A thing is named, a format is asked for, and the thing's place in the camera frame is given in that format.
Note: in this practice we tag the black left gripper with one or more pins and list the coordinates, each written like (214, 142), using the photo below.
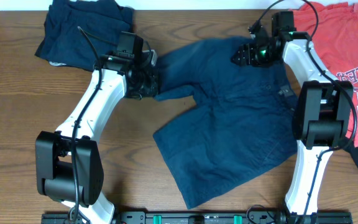
(154, 89)

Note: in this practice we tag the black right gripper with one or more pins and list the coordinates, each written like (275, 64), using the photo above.
(247, 55)

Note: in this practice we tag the blue denim shorts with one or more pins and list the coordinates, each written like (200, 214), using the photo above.
(240, 126)

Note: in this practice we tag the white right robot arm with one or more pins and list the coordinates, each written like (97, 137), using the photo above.
(319, 123)

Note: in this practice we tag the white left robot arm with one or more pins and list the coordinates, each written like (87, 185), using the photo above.
(68, 163)

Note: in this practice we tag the folded navy garment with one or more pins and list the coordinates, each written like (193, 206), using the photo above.
(77, 31)

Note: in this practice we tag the red printed t-shirt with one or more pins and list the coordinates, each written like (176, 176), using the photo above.
(335, 41)

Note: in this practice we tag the folded black garment with print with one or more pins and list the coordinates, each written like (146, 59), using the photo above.
(55, 64)

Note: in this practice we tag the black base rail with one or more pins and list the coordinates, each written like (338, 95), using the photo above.
(216, 217)

